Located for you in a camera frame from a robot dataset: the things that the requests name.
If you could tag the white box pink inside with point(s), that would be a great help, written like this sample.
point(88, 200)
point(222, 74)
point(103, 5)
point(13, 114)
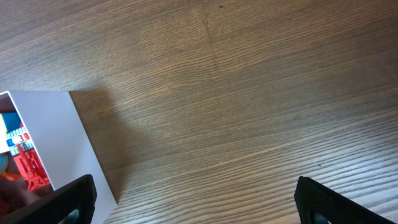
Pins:
point(61, 142)

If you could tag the red toy truck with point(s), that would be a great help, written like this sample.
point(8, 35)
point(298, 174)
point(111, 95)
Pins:
point(26, 158)

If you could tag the yellow duck toy blue hat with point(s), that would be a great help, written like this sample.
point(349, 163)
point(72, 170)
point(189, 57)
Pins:
point(5, 174)

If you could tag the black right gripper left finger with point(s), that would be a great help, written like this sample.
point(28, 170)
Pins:
point(72, 203)

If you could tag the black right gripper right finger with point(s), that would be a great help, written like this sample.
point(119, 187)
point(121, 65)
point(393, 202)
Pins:
point(318, 204)

